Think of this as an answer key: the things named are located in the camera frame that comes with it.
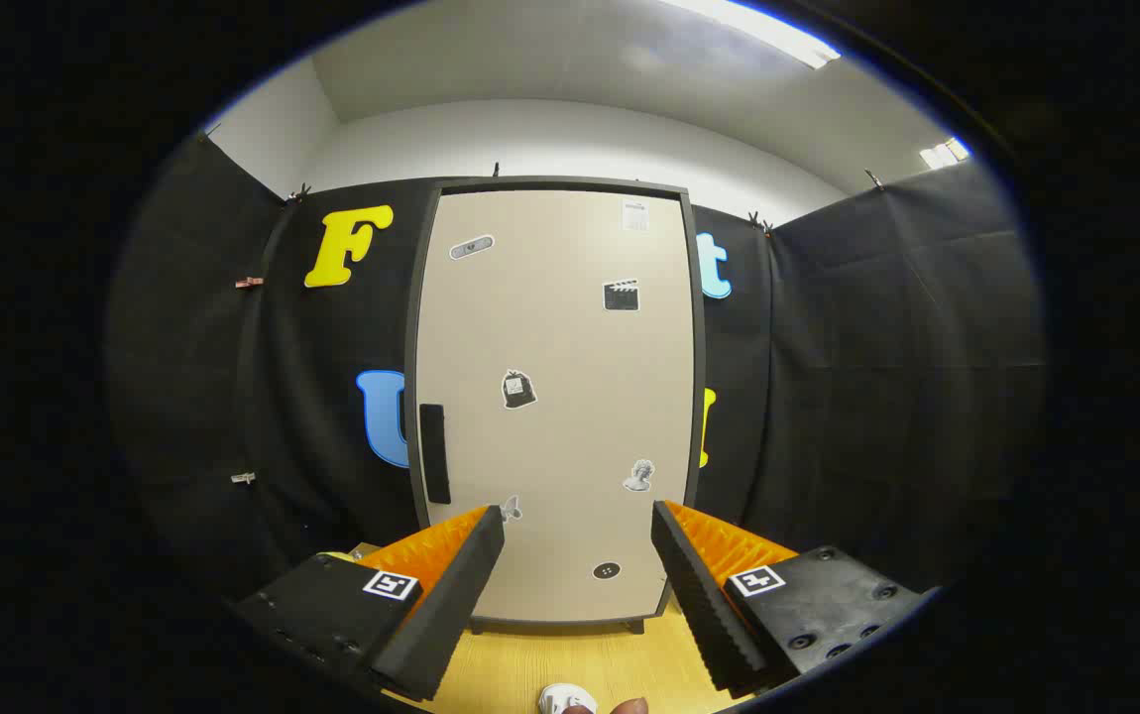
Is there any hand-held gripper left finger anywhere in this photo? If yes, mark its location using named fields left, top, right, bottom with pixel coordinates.
left=231, top=504, right=507, bottom=703

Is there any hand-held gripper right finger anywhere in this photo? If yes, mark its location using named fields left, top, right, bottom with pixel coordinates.
left=651, top=500, right=928, bottom=695

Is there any white shoe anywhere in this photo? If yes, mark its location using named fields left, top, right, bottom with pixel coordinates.
left=538, top=682, right=599, bottom=714

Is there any black cabinet door handle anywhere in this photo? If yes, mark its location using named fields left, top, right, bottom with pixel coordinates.
left=418, top=403, right=452, bottom=505

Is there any dark grey shoe cabinet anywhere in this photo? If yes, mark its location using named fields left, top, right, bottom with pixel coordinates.
left=404, top=177, right=708, bottom=636

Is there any small ceiling light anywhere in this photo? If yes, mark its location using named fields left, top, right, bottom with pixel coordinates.
left=919, top=137, right=970, bottom=170

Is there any long ceiling light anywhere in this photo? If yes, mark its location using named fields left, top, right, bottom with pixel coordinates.
left=664, top=0, right=842, bottom=70

